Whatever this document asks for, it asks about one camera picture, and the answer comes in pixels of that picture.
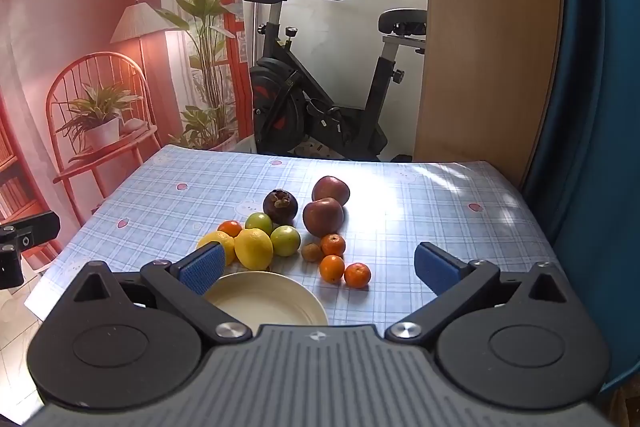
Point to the green round fruit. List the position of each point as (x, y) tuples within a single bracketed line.
[(258, 223), (285, 241)]

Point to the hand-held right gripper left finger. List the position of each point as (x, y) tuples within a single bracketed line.
[(202, 271)]

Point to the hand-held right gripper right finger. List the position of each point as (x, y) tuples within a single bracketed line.
[(436, 269)]

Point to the red apple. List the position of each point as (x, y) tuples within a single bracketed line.
[(323, 218), (331, 188)]

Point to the blue plaid tablecloth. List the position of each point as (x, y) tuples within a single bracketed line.
[(425, 207)]

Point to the printed room wall poster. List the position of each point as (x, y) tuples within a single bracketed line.
[(75, 7)]

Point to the yellow lemon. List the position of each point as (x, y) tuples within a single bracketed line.
[(254, 249), (226, 241)]

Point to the small brown longan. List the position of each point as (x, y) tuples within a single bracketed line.
[(311, 252)]

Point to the dark blue curtain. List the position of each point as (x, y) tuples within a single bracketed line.
[(590, 107)]

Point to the dark purple mangosteen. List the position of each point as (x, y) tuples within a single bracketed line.
[(280, 207)]

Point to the pale yellow round plate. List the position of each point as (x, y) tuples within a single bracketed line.
[(270, 302)]

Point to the small orange mandarin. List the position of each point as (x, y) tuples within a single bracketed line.
[(357, 275), (332, 269), (230, 228), (333, 245)]

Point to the wooden board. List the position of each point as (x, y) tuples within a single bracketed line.
[(490, 57)]

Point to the black exercise bike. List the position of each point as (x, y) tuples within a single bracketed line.
[(280, 97)]

